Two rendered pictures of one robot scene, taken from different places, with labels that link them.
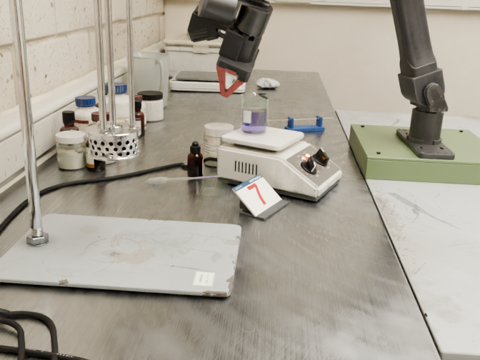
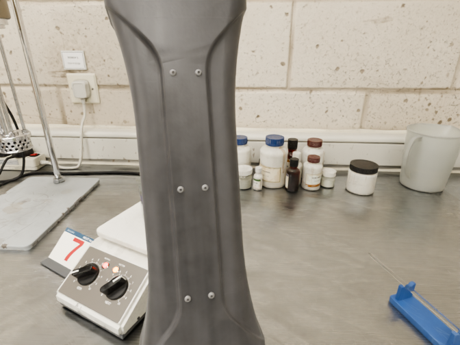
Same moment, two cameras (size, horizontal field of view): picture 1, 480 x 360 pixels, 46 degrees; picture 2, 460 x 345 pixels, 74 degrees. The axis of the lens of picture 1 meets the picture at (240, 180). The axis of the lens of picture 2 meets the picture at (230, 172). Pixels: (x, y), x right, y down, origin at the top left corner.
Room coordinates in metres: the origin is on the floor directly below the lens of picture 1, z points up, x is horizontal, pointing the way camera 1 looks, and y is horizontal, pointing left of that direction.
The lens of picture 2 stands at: (1.14, -0.46, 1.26)
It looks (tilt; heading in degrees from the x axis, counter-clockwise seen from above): 24 degrees down; 90
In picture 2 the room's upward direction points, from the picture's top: straight up
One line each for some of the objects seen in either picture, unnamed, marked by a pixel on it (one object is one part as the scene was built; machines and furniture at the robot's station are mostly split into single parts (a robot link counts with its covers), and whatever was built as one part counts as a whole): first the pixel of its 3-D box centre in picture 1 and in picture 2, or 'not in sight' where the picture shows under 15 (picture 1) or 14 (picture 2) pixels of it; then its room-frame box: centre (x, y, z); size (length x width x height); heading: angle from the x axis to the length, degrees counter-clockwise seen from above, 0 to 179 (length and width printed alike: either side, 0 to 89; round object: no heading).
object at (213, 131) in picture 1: (218, 145); not in sight; (1.09, 0.05, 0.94); 0.06 x 0.06 x 0.08
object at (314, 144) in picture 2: not in sight; (313, 158); (1.36, 0.33, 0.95); 0.06 x 0.06 x 0.11
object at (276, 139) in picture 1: (263, 136); (149, 223); (1.01, -0.04, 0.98); 0.12 x 0.12 x 0.01; 62
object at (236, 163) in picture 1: (274, 161); (141, 254); (0.99, -0.06, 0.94); 0.22 x 0.13 x 0.08; 62
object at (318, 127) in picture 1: (304, 123); (428, 315); (1.40, -0.16, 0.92); 0.10 x 0.03 x 0.04; 108
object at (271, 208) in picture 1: (261, 196); (70, 252); (0.86, -0.04, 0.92); 0.09 x 0.06 x 0.04; 150
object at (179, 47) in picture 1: (209, 56); not in sight; (2.32, 0.14, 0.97); 0.37 x 0.31 x 0.14; 173
